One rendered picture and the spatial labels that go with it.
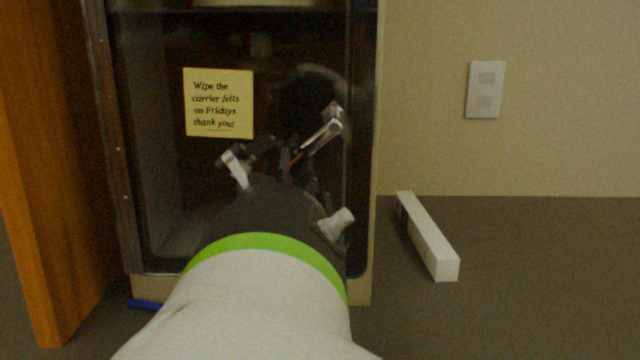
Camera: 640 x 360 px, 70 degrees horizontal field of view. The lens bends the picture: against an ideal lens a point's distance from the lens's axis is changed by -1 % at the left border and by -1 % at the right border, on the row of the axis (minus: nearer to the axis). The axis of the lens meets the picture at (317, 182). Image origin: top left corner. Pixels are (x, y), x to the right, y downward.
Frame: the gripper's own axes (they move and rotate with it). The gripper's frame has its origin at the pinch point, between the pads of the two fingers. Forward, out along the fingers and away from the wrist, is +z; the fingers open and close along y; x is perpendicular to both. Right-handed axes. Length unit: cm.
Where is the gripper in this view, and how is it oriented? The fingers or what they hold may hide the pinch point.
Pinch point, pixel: (294, 160)
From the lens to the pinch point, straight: 49.1
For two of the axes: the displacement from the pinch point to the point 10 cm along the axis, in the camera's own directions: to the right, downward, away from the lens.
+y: -6.6, -7.0, -2.5
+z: 0.2, -3.5, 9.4
